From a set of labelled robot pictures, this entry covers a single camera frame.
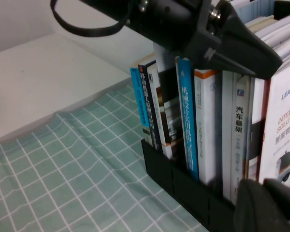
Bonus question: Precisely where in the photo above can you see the dark photo cover magazine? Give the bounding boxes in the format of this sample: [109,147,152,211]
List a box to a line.
[152,42,186,161]

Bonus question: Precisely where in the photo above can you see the red and white brochure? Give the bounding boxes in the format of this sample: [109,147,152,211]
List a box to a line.
[258,59,290,190]

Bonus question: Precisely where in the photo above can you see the light blue thin booklet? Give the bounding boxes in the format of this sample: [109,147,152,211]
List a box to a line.
[232,0,276,19]

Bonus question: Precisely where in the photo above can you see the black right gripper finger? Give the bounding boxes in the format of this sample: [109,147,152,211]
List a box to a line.
[219,1,284,80]
[234,178,290,232]
[203,48,257,76]

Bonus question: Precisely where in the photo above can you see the thick white orange band book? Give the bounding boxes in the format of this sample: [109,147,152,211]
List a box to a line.
[193,69,223,187]

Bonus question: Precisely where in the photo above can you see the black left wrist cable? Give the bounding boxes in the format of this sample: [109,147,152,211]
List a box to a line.
[50,0,132,38]

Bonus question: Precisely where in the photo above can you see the white book blue logo spine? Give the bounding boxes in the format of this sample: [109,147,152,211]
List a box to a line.
[232,73,251,206]

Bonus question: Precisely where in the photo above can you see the tall plain white book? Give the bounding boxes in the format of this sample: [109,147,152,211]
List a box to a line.
[221,70,235,203]

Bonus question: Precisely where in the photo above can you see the green white checked tablecloth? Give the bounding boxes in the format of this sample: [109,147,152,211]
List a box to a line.
[0,82,208,232]

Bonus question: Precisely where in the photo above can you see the cyan spine book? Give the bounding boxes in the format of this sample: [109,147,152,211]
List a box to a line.
[130,64,152,147]

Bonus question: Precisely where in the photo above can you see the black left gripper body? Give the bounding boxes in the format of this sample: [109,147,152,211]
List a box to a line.
[183,0,230,65]

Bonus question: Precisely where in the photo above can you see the black plastic book holder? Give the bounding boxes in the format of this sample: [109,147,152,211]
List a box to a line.
[141,0,290,232]

